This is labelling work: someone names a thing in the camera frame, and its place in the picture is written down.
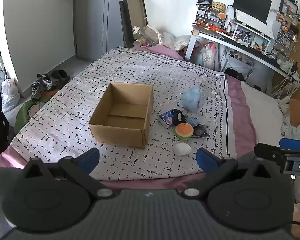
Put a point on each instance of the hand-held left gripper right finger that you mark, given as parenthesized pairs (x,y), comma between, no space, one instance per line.
(206,158)

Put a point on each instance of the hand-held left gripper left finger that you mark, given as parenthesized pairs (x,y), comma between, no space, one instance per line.
(88,158)

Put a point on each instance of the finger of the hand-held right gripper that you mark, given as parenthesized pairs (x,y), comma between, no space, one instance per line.
(291,143)
(267,152)

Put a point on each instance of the brown cardboard box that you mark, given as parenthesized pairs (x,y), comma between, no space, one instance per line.
(117,132)

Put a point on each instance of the blue tissue pack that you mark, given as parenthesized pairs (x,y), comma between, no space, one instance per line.
(165,120)

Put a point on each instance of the dark grey soft pouch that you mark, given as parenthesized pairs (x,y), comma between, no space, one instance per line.
(201,130)

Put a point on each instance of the light crumpled cloth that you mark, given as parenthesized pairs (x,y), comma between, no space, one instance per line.
(297,131)

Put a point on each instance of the white crumpled tissue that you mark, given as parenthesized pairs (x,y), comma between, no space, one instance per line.
(182,149)

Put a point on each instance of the burger plush toy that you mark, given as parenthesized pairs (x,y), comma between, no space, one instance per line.
(184,130)

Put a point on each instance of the white pillow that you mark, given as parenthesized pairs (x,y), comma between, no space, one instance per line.
(262,115)

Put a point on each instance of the small blue plush toy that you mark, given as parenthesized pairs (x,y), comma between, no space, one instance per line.
(193,122)

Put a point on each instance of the black plush toy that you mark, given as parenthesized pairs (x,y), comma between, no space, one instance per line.
(178,117)

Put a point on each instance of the large blue plush toy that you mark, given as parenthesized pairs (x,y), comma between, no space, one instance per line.
(192,98)

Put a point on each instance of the green floor mat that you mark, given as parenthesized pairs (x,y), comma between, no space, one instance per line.
(25,112)

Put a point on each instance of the black slippers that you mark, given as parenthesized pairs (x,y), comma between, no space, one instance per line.
(60,75)

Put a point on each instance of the pair of grey sneakers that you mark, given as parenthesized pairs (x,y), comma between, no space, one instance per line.
(41,83)

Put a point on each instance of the white desk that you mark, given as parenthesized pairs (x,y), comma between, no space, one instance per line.
(255,55)

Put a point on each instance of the white plastic bag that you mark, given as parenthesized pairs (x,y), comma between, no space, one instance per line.
(10,95)

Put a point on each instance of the heap of plastic bags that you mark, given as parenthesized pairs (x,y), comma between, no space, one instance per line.
(162,38)

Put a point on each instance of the white keyboard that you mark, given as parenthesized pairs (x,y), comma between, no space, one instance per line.
(252,21)

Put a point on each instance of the grey wardrobe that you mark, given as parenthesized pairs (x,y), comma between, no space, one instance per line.
(102,22)

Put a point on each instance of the clear drawer organizer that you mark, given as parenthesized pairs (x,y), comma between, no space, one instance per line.
(206,15)

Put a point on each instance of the black monitor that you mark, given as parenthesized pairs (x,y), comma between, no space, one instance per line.
(252,2)

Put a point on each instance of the wicker basket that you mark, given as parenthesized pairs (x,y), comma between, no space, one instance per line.
(218,6)

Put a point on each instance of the flat cardboard box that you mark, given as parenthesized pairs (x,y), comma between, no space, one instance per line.
(136,7)

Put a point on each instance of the picture frame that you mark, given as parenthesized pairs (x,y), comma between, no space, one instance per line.
(288,5)

